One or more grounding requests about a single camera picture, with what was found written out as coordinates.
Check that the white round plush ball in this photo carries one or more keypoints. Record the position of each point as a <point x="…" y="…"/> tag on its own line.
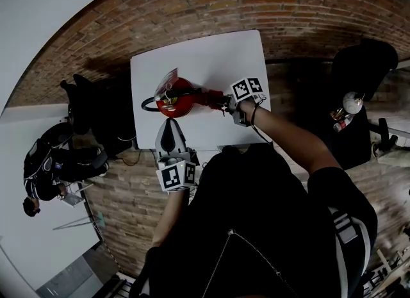
<point x="352" y="102"/>

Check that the black office chair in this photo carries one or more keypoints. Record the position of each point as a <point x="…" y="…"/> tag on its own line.
<point x="93" y="111"/>
<point x="358" y="72"/>

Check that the person's right forearm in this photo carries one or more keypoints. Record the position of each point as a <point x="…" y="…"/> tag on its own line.
<point x="288" y="139"/>

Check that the red fire extinguisher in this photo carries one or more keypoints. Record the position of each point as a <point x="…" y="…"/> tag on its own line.
<point x="177" y="104"/>

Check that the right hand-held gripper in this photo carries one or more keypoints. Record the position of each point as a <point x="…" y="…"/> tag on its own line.
<point x="246" y="89"/>

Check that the person's left forearm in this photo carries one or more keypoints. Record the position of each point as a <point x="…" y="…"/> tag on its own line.
<point x="171" y="216"/>

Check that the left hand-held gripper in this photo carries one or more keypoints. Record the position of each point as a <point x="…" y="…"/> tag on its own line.
<point x="174" y="175"/>

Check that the person's black shirt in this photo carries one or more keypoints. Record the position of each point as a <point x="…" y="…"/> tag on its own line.
<point x="256" y="226"/>

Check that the small red-white bottle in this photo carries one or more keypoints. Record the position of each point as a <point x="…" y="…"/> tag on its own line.
<point x="342" y="123"/>

